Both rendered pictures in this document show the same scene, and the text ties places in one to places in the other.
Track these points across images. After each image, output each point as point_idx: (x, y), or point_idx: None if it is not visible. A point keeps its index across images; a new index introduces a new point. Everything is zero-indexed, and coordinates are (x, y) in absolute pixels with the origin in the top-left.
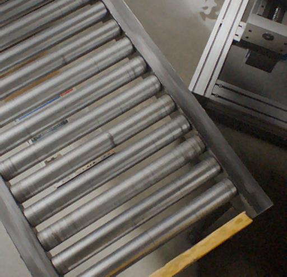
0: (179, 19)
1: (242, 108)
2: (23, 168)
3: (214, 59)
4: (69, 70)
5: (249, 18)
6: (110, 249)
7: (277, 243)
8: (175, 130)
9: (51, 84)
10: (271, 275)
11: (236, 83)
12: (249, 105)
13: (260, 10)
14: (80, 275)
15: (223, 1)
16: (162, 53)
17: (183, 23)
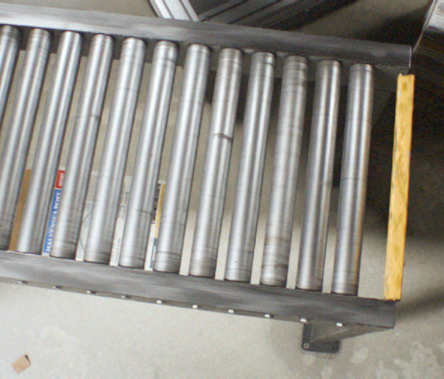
0: (88, 3)
1: (249, 18)
2: (180, 246)
3: (174, 1)
4: (113, 119)
5: None
6: None
7: (393, 107)
8: (267, 70)
9: (113, 149)
10: (417, 137)
11: (217, 3)
12: (251, 10)
13: None
14: (336, 271)
15: None
16: (176, 19)
17: (95, 4)
